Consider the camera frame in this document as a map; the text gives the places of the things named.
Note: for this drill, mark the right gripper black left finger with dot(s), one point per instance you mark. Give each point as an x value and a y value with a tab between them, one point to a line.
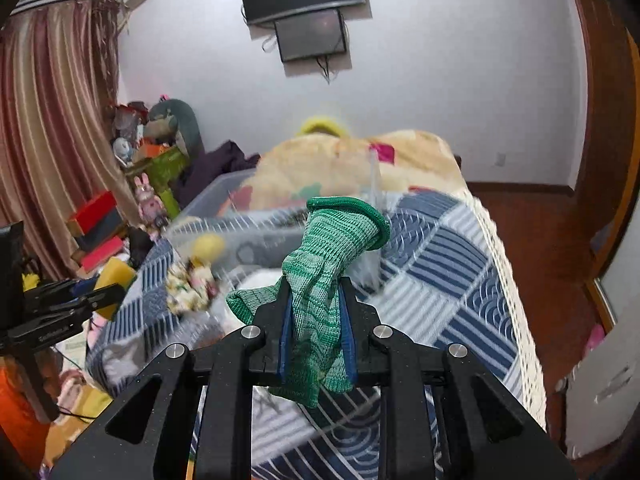
188	413

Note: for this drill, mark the green knitted glove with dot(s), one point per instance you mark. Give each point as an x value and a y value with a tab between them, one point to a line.
338	230

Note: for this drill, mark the red book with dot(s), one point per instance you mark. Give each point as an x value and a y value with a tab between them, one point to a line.
102	253

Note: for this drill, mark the pink rabbit toy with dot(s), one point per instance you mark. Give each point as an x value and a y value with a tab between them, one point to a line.
152	211

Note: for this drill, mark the blue patchwork bed cover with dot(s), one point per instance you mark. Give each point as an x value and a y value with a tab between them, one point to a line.
443	279

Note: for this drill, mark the yellow plush toy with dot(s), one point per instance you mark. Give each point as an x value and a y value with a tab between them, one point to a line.
324	125

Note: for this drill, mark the yellow felt ball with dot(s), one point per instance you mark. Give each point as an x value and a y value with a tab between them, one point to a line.
207	248

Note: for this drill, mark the red gift box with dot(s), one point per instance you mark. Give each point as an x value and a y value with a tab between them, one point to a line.
84	219

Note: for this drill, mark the beige fleece blanket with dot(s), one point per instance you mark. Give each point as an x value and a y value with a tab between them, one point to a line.
318	164

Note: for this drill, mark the wall power outlet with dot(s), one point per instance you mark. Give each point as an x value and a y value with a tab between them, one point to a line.
500	159

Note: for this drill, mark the small wall monitor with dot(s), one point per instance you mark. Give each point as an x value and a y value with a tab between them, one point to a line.
317	34

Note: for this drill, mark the clear plastic storage bin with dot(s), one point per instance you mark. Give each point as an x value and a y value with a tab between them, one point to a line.
255	239

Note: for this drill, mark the striped red curtain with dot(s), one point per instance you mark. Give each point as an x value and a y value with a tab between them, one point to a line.
59	77

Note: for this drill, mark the dark purple clothing pile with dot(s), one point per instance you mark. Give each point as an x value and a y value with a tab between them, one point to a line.
207	167

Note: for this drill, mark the green dinosaur plush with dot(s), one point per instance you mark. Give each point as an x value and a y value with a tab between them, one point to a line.
173	121

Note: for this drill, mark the dark blue box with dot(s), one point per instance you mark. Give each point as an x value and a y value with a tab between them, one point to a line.
105	229

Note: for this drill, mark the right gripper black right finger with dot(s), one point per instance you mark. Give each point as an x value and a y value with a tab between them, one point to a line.
443	414

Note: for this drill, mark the green cardboard box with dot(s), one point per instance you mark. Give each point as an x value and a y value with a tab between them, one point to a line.
161	170

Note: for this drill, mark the floral fabric scrunchie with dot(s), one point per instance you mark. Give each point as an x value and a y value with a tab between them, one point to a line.
190	287

